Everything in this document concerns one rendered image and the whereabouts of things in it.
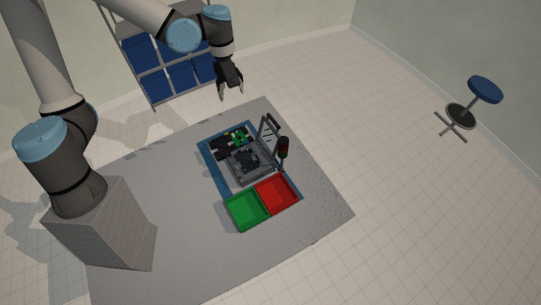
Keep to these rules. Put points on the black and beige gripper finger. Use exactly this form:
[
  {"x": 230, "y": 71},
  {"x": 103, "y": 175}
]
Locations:
[
  {"x": 220, "y": 87},
  {"x": 241, "y": 80}
]

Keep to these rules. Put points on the green bin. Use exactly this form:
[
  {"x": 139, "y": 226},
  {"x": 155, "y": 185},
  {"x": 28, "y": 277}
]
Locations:
[{"x": 247, "y": 209}]

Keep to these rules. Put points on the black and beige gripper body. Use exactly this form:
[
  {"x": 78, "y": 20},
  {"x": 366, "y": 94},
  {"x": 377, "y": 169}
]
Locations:
[{"x": 217, "y": 68}]

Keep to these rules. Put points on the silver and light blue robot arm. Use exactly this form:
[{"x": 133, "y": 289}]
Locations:
[{"x": 52, "y": 148}]

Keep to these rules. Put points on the green circuit board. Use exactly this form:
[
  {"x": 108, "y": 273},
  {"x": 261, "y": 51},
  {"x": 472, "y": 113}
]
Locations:
[{"x": 239, "y": 138}]

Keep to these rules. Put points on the red bin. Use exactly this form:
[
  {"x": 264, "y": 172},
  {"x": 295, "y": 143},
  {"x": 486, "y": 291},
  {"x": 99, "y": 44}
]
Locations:
[{"x": 276, "y": 193}]

